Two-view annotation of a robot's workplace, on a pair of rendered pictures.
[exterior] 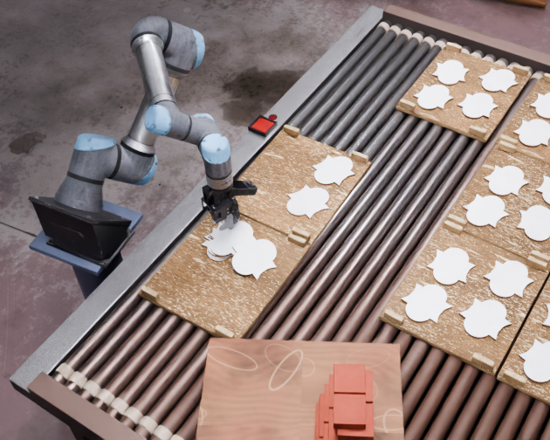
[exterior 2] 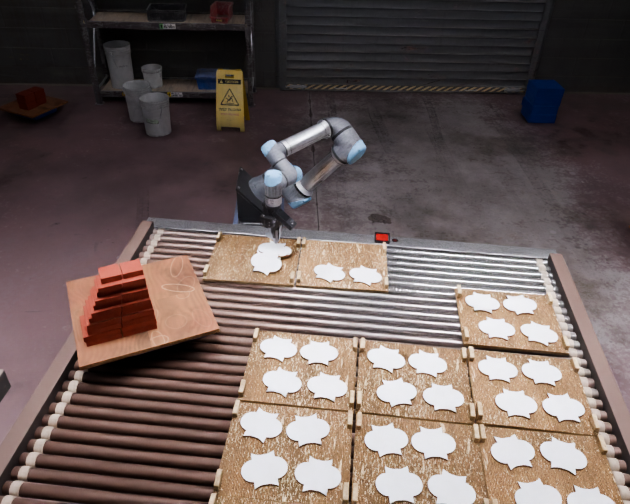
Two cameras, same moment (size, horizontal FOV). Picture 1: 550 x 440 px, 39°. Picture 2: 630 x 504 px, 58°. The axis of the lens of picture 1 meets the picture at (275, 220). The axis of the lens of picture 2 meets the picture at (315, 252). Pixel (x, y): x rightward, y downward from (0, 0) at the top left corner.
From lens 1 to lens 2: 1.90 m
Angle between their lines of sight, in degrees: 44
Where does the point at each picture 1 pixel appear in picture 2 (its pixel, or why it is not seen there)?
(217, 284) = (241, 258)
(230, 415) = not seen: hidden behind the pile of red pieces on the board
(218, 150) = (268, 176)
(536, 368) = (251, 420)
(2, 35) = (445, 175)
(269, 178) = (337, 252)
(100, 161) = not seen: hidden behind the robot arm
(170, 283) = (232, 242)
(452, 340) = (255, 370)
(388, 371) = (195, 328)
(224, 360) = (174, 264)
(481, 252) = (344, 367)
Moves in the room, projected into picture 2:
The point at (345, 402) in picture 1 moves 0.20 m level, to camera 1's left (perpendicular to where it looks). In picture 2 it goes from (113, 268) to (99, 239)
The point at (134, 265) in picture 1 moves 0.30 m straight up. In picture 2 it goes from (239, 229) to (236, 177)
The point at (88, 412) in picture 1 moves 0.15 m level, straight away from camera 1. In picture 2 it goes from (135, 242) to (157, 228)
